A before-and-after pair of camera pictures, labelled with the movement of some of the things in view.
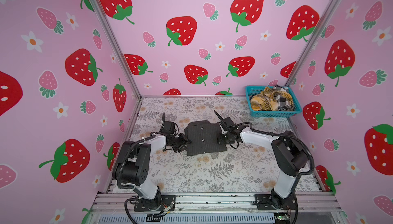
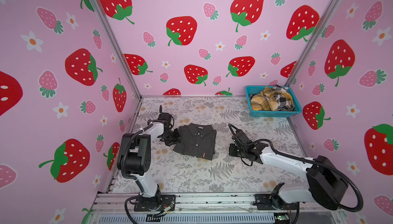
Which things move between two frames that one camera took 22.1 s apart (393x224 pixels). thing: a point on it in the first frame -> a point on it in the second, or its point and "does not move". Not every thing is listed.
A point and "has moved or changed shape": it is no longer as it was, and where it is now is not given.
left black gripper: x=183 y=141 -> x=177 y=138
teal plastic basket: x=254 y=90 does not move
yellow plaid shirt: x=267 y=99 does not move
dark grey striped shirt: x=204 y=136 has moved or changed shape
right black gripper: x=219 y=140 -> x=230 y=150
